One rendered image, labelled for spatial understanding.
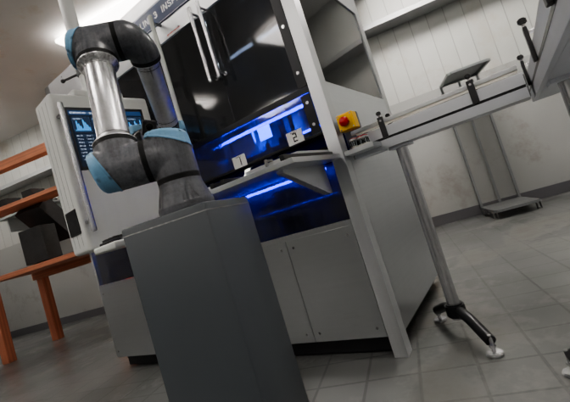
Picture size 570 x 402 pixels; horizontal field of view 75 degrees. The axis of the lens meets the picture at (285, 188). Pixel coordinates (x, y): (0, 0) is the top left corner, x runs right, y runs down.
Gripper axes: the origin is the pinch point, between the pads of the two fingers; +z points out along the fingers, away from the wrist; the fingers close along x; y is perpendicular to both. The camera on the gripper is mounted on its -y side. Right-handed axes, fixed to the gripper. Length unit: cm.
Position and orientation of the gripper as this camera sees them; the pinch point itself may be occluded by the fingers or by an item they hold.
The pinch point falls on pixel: (152, 131)
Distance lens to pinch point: 125.0
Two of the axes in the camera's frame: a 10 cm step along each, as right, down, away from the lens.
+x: -9.1, 0.2, -4.2
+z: 4.1, -2.4, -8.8
